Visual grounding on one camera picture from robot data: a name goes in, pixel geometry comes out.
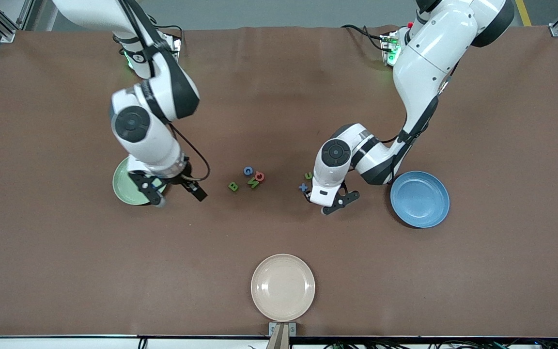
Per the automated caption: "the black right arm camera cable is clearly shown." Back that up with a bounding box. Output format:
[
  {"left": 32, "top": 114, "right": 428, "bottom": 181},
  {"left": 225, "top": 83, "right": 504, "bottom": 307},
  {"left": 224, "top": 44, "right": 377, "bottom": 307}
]
[{"left": 119, "top": 0, "right": 211, "bottom": 183}]

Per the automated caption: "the green plate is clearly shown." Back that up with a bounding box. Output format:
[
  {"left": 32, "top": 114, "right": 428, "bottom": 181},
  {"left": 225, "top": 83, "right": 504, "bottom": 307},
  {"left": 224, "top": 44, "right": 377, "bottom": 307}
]
[{"left": 112, "top": 156, "right": 166, "bottom": 206}]

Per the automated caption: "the brown table mat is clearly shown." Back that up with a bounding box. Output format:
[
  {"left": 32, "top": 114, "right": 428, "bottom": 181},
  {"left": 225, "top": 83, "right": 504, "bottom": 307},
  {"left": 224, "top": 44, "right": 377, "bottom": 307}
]
[{"left": 0, "top": 25, "right": 558, "bottom": 337}]

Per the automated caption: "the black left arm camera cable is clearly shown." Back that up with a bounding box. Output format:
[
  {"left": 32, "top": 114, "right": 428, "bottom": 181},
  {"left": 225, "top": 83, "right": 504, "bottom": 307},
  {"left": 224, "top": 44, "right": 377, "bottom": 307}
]
[{"left": 378, "top": 58, "right": 460, "bottom": 145}]

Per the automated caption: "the blue plate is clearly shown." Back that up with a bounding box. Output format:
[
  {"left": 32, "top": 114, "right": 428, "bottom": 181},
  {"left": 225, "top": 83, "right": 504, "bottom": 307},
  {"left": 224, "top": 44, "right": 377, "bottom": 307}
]
[{"left": 390, "top": 171, "right": 450, "bottom": 229}]

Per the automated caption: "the black left arm base cable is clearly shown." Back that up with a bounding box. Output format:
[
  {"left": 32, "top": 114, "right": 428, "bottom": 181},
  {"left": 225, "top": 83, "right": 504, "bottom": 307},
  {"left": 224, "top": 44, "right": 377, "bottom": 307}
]
[{"left": 341, "top": 24, "right": 387, "bottom": 51}]

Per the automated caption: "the black right arm base cable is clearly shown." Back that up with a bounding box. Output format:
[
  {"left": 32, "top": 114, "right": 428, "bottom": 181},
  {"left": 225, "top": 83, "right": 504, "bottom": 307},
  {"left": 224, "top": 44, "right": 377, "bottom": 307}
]
[{"left": 151, "top": 19, "right": 185, "bottom": 49}]

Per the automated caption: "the black arm base cable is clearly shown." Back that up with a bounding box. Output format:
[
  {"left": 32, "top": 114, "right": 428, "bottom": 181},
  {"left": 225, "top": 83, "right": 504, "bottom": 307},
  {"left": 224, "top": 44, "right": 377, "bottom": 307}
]
[
  {"left": 341, "top": 24, "right": 387, "bottom": 51},
  {"left": 151, "top": 19, "right": 185, "bottom": 49}
]

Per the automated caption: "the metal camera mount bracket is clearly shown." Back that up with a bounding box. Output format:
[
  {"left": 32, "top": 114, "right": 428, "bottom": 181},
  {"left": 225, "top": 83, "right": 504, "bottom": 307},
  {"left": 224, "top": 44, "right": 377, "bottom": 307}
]
[{"left": 268, "top": 322, "right": 297, "bottom": 349}]

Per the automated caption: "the beige plate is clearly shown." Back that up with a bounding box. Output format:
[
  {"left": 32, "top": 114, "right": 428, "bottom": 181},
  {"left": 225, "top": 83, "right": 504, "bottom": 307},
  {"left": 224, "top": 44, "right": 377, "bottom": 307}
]
[{"left": 251, "top": 254, "right": 316, "bottom": 322}]

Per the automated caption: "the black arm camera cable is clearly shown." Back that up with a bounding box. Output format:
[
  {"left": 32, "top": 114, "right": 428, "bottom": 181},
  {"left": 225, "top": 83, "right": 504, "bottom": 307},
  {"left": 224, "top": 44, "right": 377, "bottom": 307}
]
[
  {"left": 378, "top": 58, "right": 460, "bottom": 145},
  {"left": 119, "top": 0, "right": 211, "bottom": 183}
]

